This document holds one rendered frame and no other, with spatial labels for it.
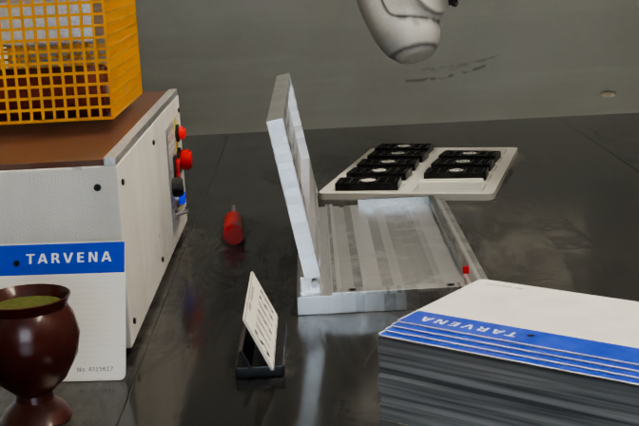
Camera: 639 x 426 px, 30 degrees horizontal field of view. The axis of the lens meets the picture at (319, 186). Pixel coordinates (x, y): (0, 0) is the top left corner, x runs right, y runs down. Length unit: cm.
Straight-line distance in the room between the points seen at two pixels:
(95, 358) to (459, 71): 270
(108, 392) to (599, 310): 44
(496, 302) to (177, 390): 31
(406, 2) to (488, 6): 182
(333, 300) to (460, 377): 43
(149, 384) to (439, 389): 33
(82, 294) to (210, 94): 260
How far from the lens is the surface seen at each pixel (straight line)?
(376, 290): 127
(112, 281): 114
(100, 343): 113
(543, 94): 377
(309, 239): 125
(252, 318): 110
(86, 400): 109
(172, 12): 370
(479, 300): 96
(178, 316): 130
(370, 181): 185
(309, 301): 127
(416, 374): 89
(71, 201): 116
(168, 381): 111
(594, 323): 91
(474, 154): 205
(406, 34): 191
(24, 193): 117
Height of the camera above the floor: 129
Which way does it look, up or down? 11 degrees down
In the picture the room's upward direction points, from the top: 3 degrees counter-clockwise
